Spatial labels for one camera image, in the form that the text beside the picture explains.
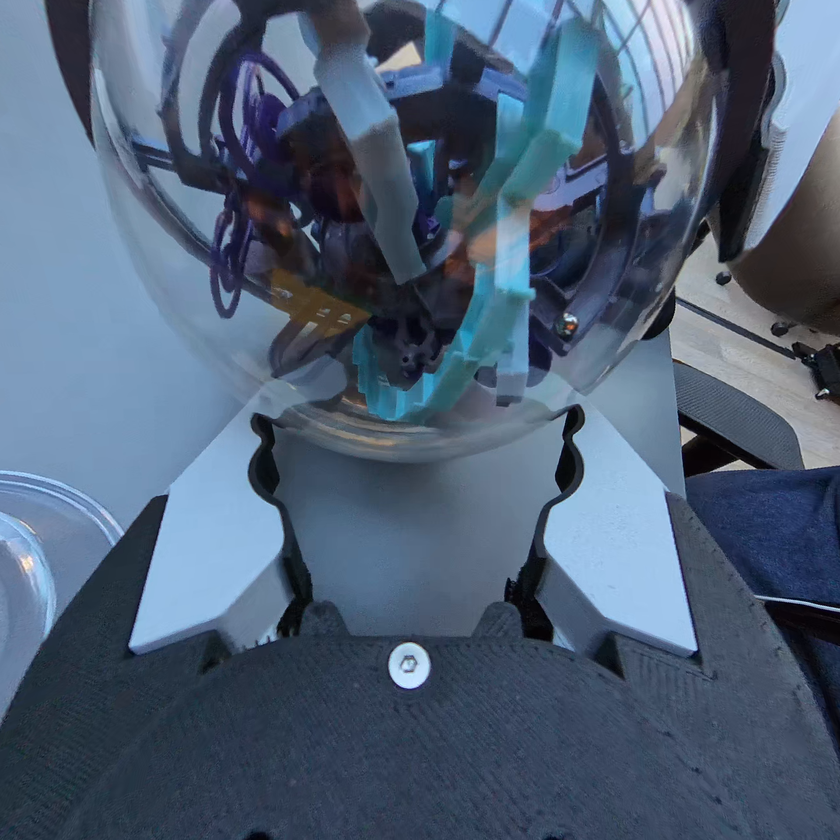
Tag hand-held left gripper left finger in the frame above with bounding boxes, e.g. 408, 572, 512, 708
128, 412, 315, 657

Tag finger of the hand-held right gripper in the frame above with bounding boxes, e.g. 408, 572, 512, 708
45, 0, 101, 144
705, 0, 840, 263

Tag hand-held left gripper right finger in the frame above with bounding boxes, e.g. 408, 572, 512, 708
504, 403, 699, 658

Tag clear plastic maze ball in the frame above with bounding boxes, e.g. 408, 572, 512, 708
88, 0, 729, 463

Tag clear plastic ball stand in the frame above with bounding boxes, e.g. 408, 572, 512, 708
0, 469, 123, 657

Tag person's blue jeans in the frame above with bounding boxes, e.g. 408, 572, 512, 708
686, 465, 840, 742

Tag black mesh office chair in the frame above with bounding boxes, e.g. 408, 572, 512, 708
675, 363, 807, 476

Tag black floor device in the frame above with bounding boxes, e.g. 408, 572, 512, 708
791, 341, 840, 401

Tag white cable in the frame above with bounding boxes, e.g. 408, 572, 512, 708
753, 592, 840, 614

